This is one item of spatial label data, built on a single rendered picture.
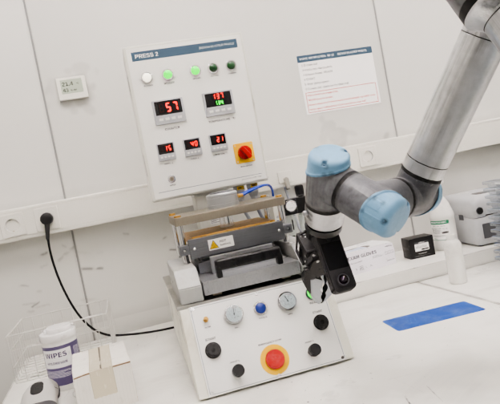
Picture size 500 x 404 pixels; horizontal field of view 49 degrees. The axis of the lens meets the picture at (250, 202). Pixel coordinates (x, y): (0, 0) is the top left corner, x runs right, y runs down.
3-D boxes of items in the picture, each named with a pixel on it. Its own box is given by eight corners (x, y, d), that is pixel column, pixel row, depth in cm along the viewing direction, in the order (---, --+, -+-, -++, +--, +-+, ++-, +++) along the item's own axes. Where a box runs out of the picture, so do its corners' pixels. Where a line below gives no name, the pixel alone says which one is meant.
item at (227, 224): (187, 247, 144) (179, 212, 143) (266, 230, 148) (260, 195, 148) (195, 254, 127) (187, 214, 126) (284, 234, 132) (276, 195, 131)
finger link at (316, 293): (312, 287, 119) (313, 256, 113) (322, 307, 114) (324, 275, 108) (298, 290, 118) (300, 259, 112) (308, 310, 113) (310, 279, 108)
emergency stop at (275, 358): (268, 372, 113) (262, 353, 114) (286, 366, 114) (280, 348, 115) (268, 370, 111) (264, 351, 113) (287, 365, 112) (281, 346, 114)
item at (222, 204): (172, 247, 150) (163, 201, 149) (279, 224, 156) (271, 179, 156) (181, 256, 126) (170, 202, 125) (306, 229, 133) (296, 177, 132)
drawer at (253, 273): (190, 279, 145) (184, 250, 145) (268, 261, 150) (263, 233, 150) (205, 299, 117) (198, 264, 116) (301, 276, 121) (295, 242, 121)
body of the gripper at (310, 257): (328, 247, 115) (332, 202, 108) (344, 274, 109) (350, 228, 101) (293, 255, 114) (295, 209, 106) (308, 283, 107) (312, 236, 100)
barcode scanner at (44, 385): (32, 401, 127) (25, 369, 127) (67, 392, 129) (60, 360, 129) (19, 438, 108) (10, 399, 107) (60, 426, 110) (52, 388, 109)
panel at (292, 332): (208, 397, 109) (187, 308, 116) (346, 359, 115) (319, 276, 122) (209, 397, 107) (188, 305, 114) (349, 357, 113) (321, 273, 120)
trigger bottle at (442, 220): (441, 246, 195) (429, 177, 193) (463, 245, 189) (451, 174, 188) (430, 252, 188) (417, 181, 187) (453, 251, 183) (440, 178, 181)
